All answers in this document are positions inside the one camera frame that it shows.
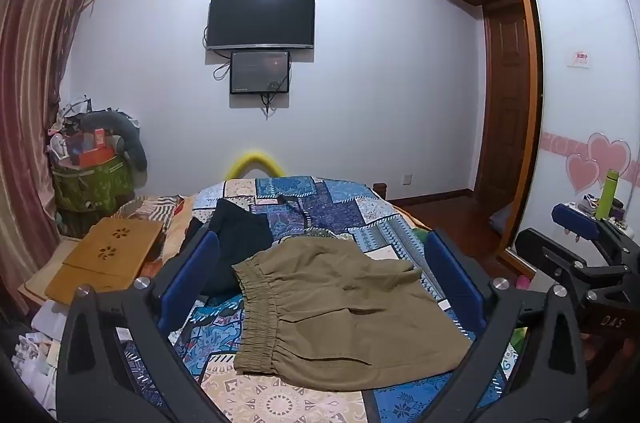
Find brown wooden door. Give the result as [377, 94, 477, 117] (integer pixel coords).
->
[481, 0, 540, 215]

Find yellow foam tube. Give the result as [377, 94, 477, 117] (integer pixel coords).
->
[224, 148, 286, 180]

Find wooden lap desk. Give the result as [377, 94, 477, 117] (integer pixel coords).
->
[45, 217, 166, 305]

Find black monitor cable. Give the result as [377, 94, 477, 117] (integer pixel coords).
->
[259, 76, 292, 120]

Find pile of papers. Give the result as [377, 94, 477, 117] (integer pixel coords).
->
[9, 298, 77, 410]

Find green storage bag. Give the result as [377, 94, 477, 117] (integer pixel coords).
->
[52, 154, 134, 212]

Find grey plush pillow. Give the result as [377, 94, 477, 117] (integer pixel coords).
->
[79, 108, 149, 172]

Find blue patchwork blanket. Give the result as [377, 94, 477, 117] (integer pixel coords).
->
[122, 176, 526, 423]

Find black wall television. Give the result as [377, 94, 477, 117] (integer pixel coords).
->
[206, 0, 316, 52]

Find small black wall monitor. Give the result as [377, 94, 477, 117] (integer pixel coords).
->
[229, 50, 292, 96]

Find red box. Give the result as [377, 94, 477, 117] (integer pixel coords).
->
[74, 145, 119, 167]

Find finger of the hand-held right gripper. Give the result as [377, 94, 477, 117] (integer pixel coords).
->
[514, 227, 589, 300]
[551, 202, 627, 254]

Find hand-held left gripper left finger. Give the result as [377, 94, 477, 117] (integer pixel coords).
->
[55, 230, 236, 423]

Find dark cloth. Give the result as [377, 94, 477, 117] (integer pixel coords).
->
[180, 198, 275, 296]

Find green bottle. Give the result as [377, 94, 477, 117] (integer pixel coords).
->
[594, 170, 621, 220]

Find olive green pants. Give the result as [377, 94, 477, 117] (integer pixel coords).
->
[231, 235, 473, 391]

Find striped red curtain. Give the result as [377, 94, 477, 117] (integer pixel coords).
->
[0, 0, 101, 319]

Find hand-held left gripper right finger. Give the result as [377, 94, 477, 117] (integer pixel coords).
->
[365, 228, 588, 423]

